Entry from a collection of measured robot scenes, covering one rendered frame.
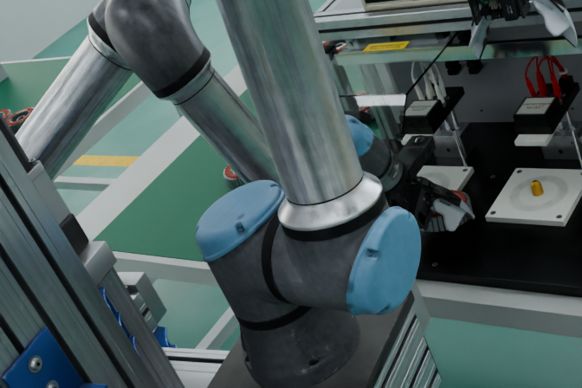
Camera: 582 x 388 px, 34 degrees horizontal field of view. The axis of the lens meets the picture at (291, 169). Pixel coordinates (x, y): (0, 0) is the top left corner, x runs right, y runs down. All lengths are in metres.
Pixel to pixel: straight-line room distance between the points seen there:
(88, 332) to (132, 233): 1.19
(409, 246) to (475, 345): 1.68
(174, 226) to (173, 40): 1.01
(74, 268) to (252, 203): 0.21
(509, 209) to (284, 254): 0.80
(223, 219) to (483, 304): 0.66
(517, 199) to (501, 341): 0.95
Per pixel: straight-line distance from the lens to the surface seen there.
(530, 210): 1.75
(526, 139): 1.76
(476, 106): 2.06
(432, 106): 1.88
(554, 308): 1.59
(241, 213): 1.08
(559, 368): 2.57
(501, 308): 1.63
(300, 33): 0.92
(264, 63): 0.92
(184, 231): 2.18
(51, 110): 1.47
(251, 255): 1.07
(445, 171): 1.93
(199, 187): 2.33
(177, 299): 3.40
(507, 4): 1.34
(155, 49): 1.27
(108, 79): 1.43
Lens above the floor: 1.79
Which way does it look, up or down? 28 degrees down
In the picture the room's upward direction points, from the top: 24 degrees counter-clockwise
